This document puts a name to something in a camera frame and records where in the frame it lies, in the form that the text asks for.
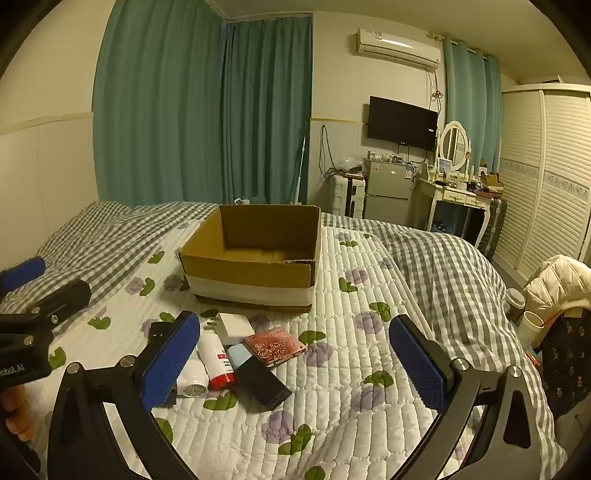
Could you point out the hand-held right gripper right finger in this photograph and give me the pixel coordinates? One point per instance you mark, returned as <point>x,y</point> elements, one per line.
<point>418,364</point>

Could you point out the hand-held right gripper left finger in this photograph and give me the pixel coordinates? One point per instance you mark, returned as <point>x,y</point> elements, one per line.
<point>168,364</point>

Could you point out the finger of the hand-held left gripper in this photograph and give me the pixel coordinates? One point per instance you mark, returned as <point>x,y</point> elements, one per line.
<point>23,272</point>
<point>64,295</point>

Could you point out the white plastic bottle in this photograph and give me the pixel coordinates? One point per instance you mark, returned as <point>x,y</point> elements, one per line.
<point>193,381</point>

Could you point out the black remote control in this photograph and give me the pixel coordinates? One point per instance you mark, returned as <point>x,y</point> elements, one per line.
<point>159,332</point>

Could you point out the red and white bottle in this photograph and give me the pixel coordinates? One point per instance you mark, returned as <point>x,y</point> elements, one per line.
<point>217,360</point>

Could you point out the white charger adapter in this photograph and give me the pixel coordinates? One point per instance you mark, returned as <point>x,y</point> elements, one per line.
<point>235,327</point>

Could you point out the pink box of clips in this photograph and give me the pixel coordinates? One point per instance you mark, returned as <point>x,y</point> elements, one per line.
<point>274,347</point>

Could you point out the cardboard box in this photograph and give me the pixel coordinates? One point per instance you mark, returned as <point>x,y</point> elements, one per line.
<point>258,277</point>

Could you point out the person's left hand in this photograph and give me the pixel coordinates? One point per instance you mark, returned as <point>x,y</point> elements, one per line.
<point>17,410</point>

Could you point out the white floral quilted mat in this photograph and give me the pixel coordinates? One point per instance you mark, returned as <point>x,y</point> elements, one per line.
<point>351,392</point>

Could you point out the grey checked blanket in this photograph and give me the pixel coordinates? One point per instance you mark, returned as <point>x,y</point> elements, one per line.
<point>443,277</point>

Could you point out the black and blue box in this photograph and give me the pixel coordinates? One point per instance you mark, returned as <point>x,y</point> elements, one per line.
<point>261,381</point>

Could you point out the cup with dark lid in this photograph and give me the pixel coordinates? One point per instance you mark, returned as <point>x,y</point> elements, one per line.
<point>513,302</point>

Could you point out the white paper cup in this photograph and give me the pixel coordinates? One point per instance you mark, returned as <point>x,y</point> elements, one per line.
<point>530,327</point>

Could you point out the dark floral cloth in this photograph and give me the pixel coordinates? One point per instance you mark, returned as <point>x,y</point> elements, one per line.
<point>568,364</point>

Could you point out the dark suitcase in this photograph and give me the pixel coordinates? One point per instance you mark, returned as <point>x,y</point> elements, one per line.
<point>494,226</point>

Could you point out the cream puffer jacket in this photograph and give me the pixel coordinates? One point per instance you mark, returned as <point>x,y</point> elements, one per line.
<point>558,281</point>

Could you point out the white dressing table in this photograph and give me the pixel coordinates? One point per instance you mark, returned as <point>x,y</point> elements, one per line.
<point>455,196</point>

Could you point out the small silver fridge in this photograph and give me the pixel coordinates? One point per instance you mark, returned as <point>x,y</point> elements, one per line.
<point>388,194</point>

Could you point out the clear water jug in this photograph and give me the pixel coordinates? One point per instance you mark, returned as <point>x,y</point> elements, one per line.
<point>241,201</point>

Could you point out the white ribbed suitcase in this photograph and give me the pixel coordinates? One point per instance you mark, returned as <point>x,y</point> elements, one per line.
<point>348,196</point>

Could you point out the wide green curtain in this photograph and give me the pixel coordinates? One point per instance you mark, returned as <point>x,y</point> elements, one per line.
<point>159,106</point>

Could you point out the white louvred wardrobe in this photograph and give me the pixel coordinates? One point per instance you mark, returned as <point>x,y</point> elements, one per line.
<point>545,184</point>

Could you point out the white oval mirror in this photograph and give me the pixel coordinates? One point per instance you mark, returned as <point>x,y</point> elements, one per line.
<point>453,143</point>

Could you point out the white pole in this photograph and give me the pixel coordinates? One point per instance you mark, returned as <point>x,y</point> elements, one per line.
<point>301,166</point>

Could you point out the green curtain beside wardrobe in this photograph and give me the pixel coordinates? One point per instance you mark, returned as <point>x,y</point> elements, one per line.
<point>471,106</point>

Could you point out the narrow green curtain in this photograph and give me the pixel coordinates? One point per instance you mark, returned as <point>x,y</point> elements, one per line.
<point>268,115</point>

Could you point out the white air conditioner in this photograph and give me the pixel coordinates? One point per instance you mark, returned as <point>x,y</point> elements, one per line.
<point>397,48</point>

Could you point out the black wall television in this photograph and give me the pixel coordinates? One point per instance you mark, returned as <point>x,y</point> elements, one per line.
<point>401,122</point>

